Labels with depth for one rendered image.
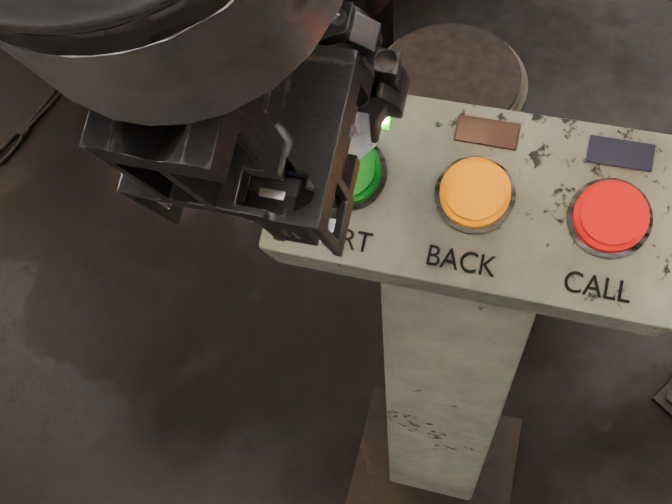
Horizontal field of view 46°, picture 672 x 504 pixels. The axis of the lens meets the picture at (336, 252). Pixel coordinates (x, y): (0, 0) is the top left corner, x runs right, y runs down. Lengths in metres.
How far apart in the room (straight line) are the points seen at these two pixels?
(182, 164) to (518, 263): 0.28
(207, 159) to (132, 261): 0.99
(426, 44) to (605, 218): 0.25
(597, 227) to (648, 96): 0.91
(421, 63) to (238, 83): 0.46
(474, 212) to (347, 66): 0.20
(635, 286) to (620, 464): 0.61
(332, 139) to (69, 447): 0.89
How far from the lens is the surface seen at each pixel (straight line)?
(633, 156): 0.47
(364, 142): 0.36
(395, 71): 0.30
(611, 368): 1.09
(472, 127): 0.47
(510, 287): 0.45
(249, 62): 0.17
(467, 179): 0.45
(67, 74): 0.17
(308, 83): 0.26
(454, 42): 0.65
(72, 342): 1.16
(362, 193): 0.45
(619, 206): 0.45
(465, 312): 0.51
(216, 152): 0.20
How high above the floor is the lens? 0.98
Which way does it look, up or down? 60 degrees down
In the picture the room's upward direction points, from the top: 8 degrees counter-clockwise
